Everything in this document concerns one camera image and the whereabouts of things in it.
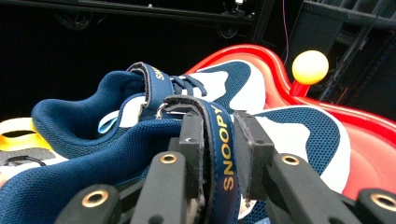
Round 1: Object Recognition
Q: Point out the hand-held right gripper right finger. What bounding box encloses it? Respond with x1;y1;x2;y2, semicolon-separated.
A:
233;109;276;201

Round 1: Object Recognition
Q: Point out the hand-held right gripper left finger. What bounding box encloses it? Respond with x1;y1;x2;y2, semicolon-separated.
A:
178;111;205;200

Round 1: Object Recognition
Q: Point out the blue and white sneaker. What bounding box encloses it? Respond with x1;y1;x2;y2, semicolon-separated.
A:
31;60;267;160
0;94;351;224

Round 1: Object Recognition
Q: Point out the yellow round ball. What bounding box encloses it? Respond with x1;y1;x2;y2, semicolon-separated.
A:
291;49;331;86

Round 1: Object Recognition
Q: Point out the white and yellow object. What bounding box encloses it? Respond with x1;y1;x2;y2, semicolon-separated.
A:
0;117;69;188

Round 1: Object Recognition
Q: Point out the dark metal rack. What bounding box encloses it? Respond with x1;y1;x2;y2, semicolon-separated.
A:
286;0;396;104

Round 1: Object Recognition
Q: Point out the pink cable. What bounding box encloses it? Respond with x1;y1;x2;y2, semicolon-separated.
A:
281;0;291;65

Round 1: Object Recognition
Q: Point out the black metal frame bar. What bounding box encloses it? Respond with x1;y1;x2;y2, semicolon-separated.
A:
0;0;276;45

